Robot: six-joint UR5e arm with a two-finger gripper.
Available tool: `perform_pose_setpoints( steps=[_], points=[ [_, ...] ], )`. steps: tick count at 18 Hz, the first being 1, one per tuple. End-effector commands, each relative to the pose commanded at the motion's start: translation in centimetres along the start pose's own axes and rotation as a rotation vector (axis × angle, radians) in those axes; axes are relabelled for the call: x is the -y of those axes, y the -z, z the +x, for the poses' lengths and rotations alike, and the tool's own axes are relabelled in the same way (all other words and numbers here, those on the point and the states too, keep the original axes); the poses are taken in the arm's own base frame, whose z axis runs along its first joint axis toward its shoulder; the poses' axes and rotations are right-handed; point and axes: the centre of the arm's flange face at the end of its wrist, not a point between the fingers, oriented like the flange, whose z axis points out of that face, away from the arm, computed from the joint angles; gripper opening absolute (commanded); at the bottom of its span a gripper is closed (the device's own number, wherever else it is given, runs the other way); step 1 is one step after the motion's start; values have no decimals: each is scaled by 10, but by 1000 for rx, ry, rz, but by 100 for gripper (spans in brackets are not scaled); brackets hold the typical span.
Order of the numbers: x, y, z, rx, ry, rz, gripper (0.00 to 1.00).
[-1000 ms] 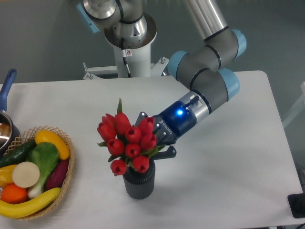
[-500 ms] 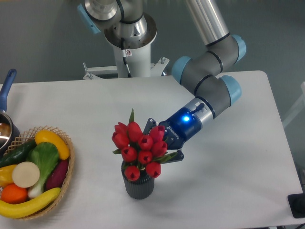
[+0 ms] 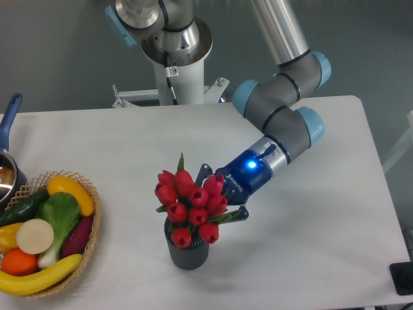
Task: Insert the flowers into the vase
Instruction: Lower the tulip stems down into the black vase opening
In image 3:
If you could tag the yellow bell pepper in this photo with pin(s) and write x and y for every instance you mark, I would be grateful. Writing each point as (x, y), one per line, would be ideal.
(8, 235)

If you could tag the black device at table edge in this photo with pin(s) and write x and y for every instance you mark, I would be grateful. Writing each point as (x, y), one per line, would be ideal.
(402, 277)

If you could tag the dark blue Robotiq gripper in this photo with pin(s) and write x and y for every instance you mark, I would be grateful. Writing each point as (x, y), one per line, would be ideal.
(247, 173)

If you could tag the yellow squash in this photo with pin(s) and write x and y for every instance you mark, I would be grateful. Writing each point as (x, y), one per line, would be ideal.
(68, 185)

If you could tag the yellow banana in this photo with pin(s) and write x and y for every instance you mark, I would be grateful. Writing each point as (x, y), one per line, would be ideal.
(34, 283)

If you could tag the purple sweet potato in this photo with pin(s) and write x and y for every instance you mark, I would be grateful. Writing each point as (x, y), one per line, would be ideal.
(78, 238)

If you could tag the dark green cucumber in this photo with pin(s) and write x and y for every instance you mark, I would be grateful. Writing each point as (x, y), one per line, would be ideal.
(25, 209)

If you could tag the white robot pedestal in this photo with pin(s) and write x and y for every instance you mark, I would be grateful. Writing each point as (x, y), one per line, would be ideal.
(178, 59)

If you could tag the orange fruit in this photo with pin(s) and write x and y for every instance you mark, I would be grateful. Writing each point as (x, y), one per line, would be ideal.
(18, 263)

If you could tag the red tulip bouquet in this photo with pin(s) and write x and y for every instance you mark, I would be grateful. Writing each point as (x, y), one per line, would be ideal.
(193, 211)

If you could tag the green bok choy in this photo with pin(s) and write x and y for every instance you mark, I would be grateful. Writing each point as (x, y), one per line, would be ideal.
(62, 212)

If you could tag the white frame at right edge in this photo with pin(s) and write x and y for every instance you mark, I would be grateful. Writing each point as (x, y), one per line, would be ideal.
(397, 151)

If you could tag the dark grey ribbed vase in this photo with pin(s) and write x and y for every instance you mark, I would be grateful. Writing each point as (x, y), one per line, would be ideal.
(190, 257)

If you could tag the blue handled saucepan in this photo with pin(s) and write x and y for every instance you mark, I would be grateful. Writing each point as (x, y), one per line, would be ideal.
(12, 178)

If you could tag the white round radish slice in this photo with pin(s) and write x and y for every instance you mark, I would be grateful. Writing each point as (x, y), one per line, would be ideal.
(35, 236)

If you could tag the woven wicker basket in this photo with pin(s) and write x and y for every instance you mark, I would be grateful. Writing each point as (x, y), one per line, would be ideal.
(39, 183)

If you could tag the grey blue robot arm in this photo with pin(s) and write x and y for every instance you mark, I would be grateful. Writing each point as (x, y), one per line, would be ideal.
(268, 106)

